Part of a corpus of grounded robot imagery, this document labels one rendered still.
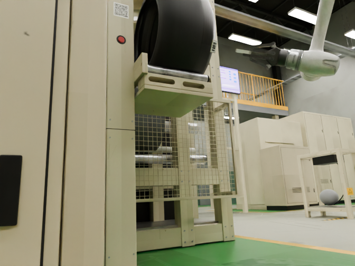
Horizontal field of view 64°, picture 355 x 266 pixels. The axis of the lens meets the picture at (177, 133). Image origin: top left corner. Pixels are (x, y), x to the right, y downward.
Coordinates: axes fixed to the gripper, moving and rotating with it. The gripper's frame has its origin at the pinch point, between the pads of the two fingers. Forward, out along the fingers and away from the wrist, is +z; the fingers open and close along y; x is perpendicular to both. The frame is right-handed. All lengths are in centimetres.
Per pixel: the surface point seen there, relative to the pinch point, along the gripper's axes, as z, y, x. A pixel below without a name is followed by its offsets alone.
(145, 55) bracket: 36.8, 10.3, -28.1
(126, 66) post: 47, 17, -25
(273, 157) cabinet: -20, 157, 440
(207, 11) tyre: 20.9, -15.4, -2.6
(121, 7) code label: 60, -10, -17
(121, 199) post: 27, 69, -48
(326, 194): -94, 133, 235
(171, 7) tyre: 33.5, -13.1, -16.0
